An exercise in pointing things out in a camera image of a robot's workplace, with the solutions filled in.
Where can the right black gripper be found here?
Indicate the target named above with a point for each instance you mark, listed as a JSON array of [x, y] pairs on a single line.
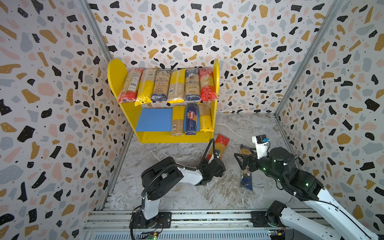
[[249, 160]]

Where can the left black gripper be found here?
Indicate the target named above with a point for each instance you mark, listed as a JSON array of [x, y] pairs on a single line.
[[220, 172]]

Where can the navy spaghetti bag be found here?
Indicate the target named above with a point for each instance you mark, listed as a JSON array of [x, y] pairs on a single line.
[[246, 181]]

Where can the yellow spaghetti bag with text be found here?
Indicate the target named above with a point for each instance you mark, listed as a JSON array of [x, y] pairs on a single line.
[[205, 117]]

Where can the blue Barilla spaghetti bag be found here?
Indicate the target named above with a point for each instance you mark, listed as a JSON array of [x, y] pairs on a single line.
[[191, 119]]

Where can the blue white spaghetti bag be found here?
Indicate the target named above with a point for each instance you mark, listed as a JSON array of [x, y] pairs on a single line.
[[192, 85]]

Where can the yellow top spaghetti bag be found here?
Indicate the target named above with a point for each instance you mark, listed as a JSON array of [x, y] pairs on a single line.
[[176, 93]]

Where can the dark blue spaghetti bag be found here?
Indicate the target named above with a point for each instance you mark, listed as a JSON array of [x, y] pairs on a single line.
[[161, 87]]

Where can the long yellow spaghetti bag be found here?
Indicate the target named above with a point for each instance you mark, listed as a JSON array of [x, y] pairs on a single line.
[[146, 87]]

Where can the red label spaghetti bag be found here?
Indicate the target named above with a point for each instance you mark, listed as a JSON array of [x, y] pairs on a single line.
[[130, 88]]

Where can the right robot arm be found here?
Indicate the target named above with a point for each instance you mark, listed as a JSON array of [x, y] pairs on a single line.
[[279, 164]]

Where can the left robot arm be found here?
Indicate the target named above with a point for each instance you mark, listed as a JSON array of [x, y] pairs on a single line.
[[159, 179]]

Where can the yellow shelf unit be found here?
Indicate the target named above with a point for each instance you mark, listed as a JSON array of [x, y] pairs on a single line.
[[150, 125]]

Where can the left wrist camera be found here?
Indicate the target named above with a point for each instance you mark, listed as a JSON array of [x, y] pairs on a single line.
[[216, 154]]

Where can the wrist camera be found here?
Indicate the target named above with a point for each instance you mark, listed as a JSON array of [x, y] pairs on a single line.
[[262, 145], [216, 154]]

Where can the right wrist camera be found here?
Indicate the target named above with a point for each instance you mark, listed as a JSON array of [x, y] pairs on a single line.
[[262, 145]]

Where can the metal base rail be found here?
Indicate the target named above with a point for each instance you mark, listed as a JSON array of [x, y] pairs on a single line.
[[189, 225]]

